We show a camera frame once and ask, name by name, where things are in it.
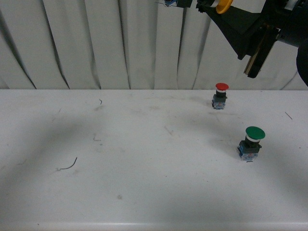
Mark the curved black wire scrap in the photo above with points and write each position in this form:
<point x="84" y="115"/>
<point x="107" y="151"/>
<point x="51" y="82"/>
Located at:
<point x="68" y="167"/>

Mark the yellow push button switch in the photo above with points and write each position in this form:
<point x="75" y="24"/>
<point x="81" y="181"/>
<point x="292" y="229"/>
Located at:
<point x="219" y="6"/>

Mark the white pleated curtain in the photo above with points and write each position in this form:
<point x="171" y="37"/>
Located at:
<point x="126" y="45"/>

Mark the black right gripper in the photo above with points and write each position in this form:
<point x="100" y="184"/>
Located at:
<point x="249" y="35"/>

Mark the green push button switch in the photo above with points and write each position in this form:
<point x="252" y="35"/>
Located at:
<point x="249" y="148"/>

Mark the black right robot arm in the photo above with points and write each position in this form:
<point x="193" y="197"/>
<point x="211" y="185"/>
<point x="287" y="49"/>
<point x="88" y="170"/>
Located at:
<point x="300" y="37"/>

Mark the red push button switch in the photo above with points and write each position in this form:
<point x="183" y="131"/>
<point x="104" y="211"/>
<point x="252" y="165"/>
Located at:
<point x="219" y="98"/>

